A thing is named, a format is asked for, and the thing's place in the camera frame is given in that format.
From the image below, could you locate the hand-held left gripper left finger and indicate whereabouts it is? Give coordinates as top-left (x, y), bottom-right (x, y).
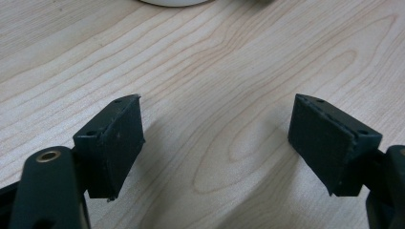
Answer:
top-left (72, 94), bottom-right (146, 202)

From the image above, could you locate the white round dish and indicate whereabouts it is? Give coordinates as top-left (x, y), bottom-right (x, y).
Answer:
top-left (139, 0), bottom-right (211, 8)

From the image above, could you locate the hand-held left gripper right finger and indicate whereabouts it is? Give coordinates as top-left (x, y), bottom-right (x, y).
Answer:
top-left (288, 93), bottom-right (383, 198)

